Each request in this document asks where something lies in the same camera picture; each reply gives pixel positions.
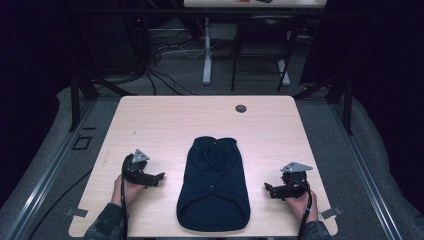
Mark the white desk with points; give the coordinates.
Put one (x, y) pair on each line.
(253, 3)

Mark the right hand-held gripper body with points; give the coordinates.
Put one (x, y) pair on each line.
(293, 185)

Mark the person's left hand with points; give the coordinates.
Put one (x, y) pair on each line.
(128, 192)

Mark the black chair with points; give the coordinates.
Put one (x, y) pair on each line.
(263, 33)

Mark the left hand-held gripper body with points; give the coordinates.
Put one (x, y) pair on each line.
(137, 173)

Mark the grey metal table bracket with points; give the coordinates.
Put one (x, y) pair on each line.
(331, 212)
(76, 212)

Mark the round grey table grommet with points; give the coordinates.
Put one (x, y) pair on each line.
(240, 108)

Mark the person's right hand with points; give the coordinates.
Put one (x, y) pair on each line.
(301, 205)

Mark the black metal frame stand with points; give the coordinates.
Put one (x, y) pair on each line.
(83, 83)
(340, 93)

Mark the aluminium floor rail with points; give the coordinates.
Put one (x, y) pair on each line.
(43, 176)
(363, 173)

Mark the dark navy garment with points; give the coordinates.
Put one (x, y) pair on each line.
(213, 186)

